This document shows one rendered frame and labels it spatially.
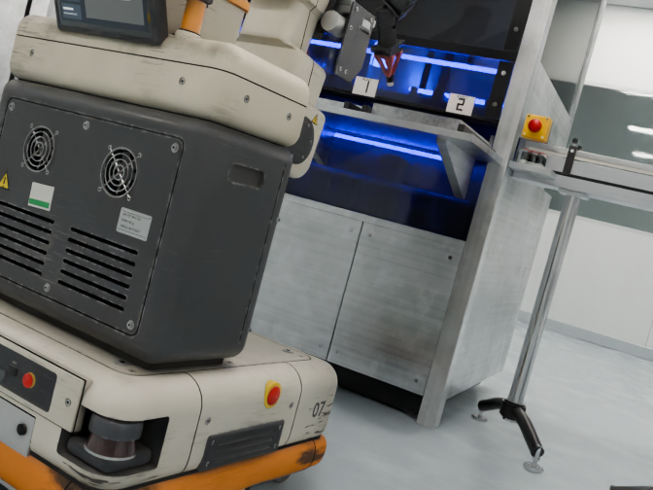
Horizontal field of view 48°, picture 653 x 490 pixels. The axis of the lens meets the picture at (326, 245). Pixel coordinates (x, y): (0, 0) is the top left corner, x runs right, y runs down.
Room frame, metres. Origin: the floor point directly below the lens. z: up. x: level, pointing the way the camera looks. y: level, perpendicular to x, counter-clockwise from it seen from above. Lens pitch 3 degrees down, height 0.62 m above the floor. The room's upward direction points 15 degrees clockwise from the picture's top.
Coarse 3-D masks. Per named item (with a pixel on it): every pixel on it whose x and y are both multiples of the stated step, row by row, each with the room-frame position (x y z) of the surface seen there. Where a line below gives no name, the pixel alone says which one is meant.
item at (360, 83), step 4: (356, 80) 2.53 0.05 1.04; (360, 80) 2.52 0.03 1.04; (364, 80) 2.52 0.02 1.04; (368, 80) 2.51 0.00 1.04; (372, 80) 2.50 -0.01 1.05; (376, 80) 2.50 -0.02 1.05; (356, 84) 2.53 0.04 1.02; (360, 84) 2.52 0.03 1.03; (364, 84) 2.51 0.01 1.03; (372, 84) 2.50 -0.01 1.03; (376, 84) 2.50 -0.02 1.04; (356, 88) 2.53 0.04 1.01; (360, 88) 2.52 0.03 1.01; (364, 88) 2.51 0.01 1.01; (368, 88) 2.51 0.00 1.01; (372, 88) 2.50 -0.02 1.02; (376, 88) 2.49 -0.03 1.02; (352, 92) 2.53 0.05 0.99; (356, 92) 2.52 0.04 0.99; (360, 92) 2.52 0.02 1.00; (364, 92) 2.51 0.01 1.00; (368, 92) 2.50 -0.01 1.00; (372, 92) 2.50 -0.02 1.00; (372, 96) 2.50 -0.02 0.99
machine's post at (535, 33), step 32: (544, 0) 2.30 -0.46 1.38; (544, 32) 2.30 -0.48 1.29; (512, 96) 2.31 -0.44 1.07; (512, 128) 2.30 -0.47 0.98; (512, 160) 2.35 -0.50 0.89; (480, 192) 2.31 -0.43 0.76; (480, 224) 2.30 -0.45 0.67; (480, 256) 2.29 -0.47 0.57; (448, 320) 2.31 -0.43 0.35; (448, 352) 2.30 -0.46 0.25; (448, 384) 2.32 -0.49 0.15
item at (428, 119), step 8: (376, 104) 2.09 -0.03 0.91; (376, 112) 2.08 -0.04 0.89; (384, 112) 2.07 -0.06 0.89; (392, 112) 2.06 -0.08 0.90; (400, 112) 2.05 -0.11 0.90; (408, 112) 2.04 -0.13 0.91; (416, 112) 2.04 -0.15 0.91; (408, 120) 2.04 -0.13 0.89; (416, 120) 2.03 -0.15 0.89; (424, 120) 2.02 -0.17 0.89; (432, 120) 2.01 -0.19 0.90; (440, 120) 2.00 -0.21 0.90; (448, 120) 1.99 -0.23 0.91; (456, 120) 1.99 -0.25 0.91; (448, 128) 1.99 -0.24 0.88; (456, 128) 1.98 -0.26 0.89; (480, 136) 2.18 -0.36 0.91
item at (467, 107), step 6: (450, 96) 2.39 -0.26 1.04; (456, 96) 2.38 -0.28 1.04; (462, 96) 2.37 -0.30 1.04; (468, 96) 2.36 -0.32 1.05; (450, 102) 2.39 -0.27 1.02; (456, 102) 2.38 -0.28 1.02; (462, 102) 2.37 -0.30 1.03; (468, 102) 2.36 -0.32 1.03; (450, 108) 2.38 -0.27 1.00; (462, 108) 2.37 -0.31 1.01; (468, 108) 2.36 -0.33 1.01; (462, 114) 2.37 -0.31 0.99; (468, 114) 2.36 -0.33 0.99
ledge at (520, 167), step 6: (510, 162) 2.29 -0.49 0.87; (516, 162) 2.28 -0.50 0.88; (516, 168) 2.29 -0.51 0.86; (522, 168) 2.27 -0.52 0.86; (528, 168) 2.26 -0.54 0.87; (534, 168) 2.26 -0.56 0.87; (540, 168) 2.25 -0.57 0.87; (546, 168) 2.24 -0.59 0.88; (528, 174) 2.37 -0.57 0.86; (534, 174) 2.32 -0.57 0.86; (540, 174) 2.27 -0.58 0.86; (546, 174) 2.24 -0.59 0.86; (552, 174) 2.27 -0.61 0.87
